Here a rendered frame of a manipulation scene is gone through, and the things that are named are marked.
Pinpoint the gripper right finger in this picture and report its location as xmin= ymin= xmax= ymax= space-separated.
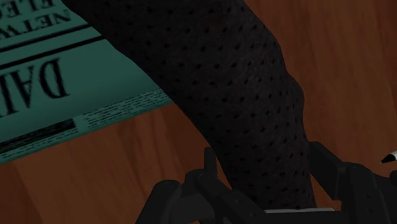
xmin=309 ymin=141 xmax=397 ymax=224

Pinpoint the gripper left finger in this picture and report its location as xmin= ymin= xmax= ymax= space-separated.
xmin=135 ymin=146 xmax=267 ymax=224

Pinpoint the white pen with black tip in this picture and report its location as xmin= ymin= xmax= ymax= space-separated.
xmin=380 ymin=149 xmax=397 ymax=165

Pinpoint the black perforated object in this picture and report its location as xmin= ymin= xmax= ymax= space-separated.
xmin=62 ymin=0 xmax=317 ymax=211

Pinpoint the green newspaper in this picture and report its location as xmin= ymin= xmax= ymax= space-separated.
xmin=0 ymin=0 xmax=174 ymax=165

